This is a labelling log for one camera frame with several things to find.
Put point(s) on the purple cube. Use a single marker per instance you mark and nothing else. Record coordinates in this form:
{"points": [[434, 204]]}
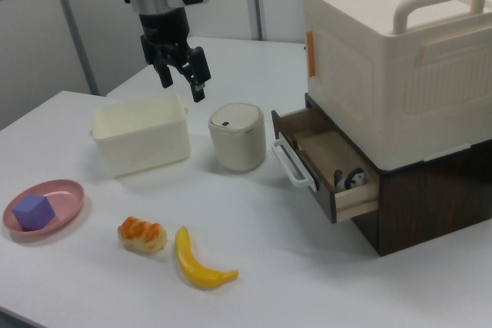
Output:
{"points": [[32, 213]]}

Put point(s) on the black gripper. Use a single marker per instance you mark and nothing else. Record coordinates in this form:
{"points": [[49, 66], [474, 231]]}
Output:
{"points": [[163, 32]]}

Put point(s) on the cream rectangular plastic bin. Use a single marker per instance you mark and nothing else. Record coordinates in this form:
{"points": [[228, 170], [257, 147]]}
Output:
{"points": [[146, 143]]}

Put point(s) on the toy croissant bread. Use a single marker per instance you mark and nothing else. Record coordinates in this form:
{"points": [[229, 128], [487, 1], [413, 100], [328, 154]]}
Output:
{"points": [[142, 234]]}

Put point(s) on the small cream trash can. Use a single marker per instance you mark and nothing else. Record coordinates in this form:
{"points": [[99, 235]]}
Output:
{"points": [[240, 143]]}

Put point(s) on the small grey toy figure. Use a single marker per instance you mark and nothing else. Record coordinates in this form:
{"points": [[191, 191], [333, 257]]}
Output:
{"points": [[339, 180]]}

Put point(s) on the yellow toy banana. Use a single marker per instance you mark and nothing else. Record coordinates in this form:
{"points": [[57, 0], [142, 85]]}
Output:
{"points": [[188, 259]]}

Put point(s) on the small toy penguin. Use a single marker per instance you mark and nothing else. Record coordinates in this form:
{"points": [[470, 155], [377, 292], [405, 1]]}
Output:
{"points": [[356, 180]]}

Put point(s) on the dark wood drawer cabinet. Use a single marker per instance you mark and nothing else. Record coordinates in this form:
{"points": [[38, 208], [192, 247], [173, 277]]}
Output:
{"points": [[423, 197]]}

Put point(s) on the pink plate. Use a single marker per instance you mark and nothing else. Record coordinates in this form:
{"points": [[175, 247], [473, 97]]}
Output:
{"points": [[67, 201]]}

